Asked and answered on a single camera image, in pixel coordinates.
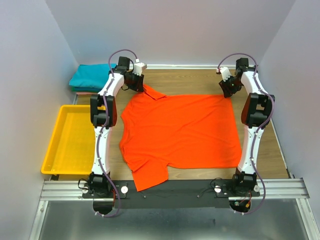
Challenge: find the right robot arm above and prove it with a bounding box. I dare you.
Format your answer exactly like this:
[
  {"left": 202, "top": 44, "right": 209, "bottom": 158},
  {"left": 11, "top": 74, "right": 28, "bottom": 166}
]
[{"left": 216, "top": 55, "right": 275, "bottom": 196}]

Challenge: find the white table edge strip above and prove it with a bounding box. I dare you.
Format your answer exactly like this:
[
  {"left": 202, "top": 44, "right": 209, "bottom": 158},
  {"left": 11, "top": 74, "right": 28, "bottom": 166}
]
[{"left": 146, "top": 64, "right": 237, "bottom": 70}]

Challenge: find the aluminium frame rail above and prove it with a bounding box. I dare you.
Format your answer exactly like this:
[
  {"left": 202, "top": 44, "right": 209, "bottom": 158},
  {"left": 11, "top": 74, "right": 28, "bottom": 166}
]
[{"left": 29, "top": 178, "right": 320, "bottom": 240}]

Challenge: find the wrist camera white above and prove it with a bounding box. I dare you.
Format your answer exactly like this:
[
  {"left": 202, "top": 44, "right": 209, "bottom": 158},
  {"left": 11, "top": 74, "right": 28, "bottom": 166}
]
[
  {"left": 216, "top": 66, "right": 232, "bottom": 82},
  {"left": 132, "top": 58, "right": 147, "bottom": 76}
]

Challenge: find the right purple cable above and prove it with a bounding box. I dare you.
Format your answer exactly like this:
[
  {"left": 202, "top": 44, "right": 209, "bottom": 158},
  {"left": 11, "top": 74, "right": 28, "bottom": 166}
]
[{"left": 217, "top": 52, "right": 276, "bottom": 216}]

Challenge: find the pink folded t shirt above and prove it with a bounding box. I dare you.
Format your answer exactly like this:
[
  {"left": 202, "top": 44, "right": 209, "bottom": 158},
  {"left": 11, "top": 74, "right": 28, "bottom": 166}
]
[{"left": 76, "top": 91, "right": 98, "bottom": 96}]

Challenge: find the orange t shirt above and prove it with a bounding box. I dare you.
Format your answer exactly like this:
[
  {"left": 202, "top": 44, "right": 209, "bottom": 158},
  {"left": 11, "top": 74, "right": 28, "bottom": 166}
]
[{"left": 119, "top": 85, "right": 242, "bottom": 191}]

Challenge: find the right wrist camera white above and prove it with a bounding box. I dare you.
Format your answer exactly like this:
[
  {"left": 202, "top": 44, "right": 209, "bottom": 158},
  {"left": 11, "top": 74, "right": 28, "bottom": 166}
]
[{"left": 216, "top": 66, "right": 232, "bottom": 82}]

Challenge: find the yellow plastic bin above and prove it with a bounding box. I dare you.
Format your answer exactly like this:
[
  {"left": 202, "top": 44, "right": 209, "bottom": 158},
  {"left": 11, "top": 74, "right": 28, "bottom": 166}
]
[{"left": 41, "top": 104, "right": 96, "bottom": 175}]

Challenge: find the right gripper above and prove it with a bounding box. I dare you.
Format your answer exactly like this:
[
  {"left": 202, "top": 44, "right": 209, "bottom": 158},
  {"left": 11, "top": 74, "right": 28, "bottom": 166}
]
[{"left": 217, "top": 75, "right": 241, "bottom": 99}]

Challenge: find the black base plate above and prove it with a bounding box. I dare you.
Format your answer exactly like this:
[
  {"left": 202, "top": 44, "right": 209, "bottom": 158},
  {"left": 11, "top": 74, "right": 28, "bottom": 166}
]
[{"left": 78, "top": 176, "right": 261, "bottom": 216}]

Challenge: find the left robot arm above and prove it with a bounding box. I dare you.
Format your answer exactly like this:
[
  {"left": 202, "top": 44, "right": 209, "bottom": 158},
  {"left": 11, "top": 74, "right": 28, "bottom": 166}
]
[{"left": 82, "top": 56, "right": 147, "bottom": 199}]

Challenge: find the teal folded t shirt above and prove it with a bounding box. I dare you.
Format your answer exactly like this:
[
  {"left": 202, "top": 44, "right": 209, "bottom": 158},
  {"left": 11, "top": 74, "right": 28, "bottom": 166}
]
[{"left": 69, "top": 63, "right": 110, "bottom": 90}]

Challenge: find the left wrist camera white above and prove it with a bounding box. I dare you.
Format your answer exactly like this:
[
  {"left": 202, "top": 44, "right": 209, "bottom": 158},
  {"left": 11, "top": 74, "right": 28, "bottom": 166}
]
[{"left": 132, "top": 58, "right": 147, "bottom": 76}]

